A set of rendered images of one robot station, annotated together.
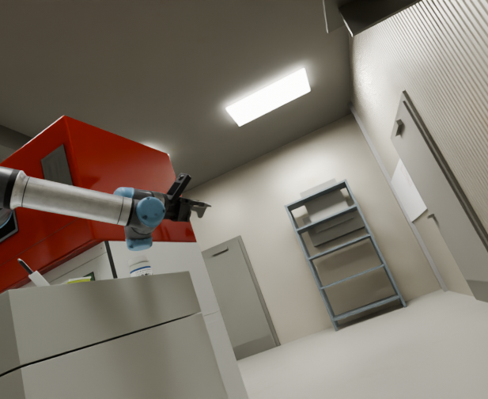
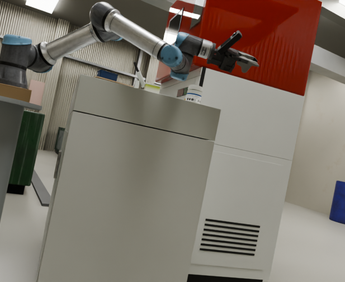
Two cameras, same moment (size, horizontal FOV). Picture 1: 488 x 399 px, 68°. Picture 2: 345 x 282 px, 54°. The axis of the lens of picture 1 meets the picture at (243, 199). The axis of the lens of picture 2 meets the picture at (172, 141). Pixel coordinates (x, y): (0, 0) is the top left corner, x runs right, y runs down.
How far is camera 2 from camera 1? 80 cm
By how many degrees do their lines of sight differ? 52
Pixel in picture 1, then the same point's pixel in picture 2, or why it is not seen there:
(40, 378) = (80, 120)
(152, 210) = (168, 55)
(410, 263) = not seen: outside the picture
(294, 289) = not seen: outside the picture
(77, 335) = (107, 110)
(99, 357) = (115, 127)
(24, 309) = (84, 85)
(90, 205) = (138, 40)
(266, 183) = not seen: outside the picture
